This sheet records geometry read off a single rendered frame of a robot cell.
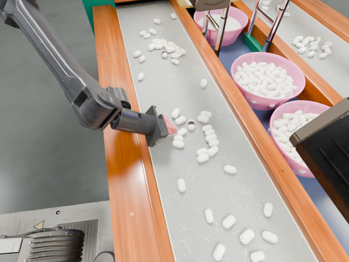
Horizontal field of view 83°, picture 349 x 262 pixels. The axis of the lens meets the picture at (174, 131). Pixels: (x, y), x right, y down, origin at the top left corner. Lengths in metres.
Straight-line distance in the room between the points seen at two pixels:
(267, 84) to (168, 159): 0.50
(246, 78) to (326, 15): 0.66
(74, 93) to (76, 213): 0.52
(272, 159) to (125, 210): 0.40
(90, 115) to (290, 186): 0.51
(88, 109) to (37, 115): 1.53
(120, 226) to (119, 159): 0.17
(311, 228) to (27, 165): 1.61
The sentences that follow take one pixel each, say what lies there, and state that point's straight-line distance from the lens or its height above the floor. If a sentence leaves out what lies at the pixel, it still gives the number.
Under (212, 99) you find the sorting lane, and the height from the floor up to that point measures 0.74.
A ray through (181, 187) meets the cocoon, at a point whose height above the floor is 0.76.
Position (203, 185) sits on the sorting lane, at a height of 0.74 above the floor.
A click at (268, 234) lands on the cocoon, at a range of 0.54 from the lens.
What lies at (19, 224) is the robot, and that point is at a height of 0.47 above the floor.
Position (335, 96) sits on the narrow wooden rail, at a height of 0.77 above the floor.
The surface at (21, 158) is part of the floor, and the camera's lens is 1.77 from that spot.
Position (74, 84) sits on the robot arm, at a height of 0.97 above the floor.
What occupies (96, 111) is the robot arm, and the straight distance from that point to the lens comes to 0.44.
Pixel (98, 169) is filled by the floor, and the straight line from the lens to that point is 1.46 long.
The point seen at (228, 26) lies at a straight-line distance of 1.15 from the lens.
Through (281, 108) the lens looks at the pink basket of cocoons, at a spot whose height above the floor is 0.76.
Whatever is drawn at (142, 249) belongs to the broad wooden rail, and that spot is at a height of 0.77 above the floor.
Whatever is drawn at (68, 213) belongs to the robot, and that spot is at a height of 0.47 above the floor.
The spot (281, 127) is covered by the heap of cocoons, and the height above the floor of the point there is 0.74.
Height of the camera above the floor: 1.26
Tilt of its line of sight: 55 degrees down
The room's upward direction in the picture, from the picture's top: straight up
